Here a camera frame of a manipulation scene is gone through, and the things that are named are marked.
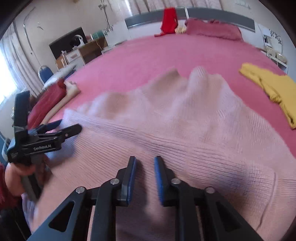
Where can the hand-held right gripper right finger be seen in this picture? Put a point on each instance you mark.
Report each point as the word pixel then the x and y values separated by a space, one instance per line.
pixel 158 180

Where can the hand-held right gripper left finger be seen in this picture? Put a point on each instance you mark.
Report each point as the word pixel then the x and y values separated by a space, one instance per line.
pixel 131 178

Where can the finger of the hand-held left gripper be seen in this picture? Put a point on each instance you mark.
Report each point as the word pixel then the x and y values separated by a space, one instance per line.
pixel 69 131
pixel 53 125

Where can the pink knit sweater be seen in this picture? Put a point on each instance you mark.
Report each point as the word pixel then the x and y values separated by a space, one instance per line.
pixel 173 129

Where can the person's left forearm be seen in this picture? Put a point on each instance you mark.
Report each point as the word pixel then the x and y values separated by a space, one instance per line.
pixel 5 200

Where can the person's left hand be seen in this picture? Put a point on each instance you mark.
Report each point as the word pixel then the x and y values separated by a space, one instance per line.
pixel 15 179

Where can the dark red cloth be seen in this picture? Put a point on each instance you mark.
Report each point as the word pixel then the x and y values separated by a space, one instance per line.
pixel 48 99

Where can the grey cushion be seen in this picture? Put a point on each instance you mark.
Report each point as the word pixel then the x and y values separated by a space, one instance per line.
pixel 60 74

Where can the blue chair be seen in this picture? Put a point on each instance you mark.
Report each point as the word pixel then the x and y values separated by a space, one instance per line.
pixel 45 73

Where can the sheer side curtain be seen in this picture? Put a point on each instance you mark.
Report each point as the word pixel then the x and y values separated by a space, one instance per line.
pixel 16 58

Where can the wooden desk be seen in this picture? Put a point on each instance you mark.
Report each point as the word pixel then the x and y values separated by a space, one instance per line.
pixel 90 52

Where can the black monitor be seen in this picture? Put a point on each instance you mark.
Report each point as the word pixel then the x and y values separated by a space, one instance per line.
pixel 62 44

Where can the green box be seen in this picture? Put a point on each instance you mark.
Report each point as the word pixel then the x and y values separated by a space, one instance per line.
pixel 97 36

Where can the pink bed blanket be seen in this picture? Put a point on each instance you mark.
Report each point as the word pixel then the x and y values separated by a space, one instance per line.
pixel 138 60

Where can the white flower-print bedside panel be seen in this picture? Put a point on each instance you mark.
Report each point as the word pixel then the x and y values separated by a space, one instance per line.
pixel 116 33

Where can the standing rack pole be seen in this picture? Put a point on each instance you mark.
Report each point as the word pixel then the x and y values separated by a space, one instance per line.
pixel 105 11

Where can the red garment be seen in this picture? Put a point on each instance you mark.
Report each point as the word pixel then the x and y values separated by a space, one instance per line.
pixel 168 20

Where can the beige plush toy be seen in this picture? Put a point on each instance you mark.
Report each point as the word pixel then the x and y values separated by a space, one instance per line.
pixel 180 30

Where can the yellow garment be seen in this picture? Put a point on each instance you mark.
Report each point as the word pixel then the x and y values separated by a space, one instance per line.
pixel 275 85

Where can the pink pillow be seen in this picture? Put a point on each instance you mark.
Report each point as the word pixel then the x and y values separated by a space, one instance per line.
pixel 212 30

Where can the patterned window curtain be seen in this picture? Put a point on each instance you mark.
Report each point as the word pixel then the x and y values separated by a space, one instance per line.
pixel 173 3

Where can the white bedside shelf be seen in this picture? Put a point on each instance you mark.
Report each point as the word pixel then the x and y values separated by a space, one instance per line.
pixel 274 53

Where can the grey bed headboard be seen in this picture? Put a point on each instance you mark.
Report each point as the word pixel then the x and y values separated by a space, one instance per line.
pixel 208 15

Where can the white security camera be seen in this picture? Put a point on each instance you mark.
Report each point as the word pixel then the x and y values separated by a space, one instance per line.
pixel 78 41

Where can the white wall switch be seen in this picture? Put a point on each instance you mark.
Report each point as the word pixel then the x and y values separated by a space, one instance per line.
pixel 242 2

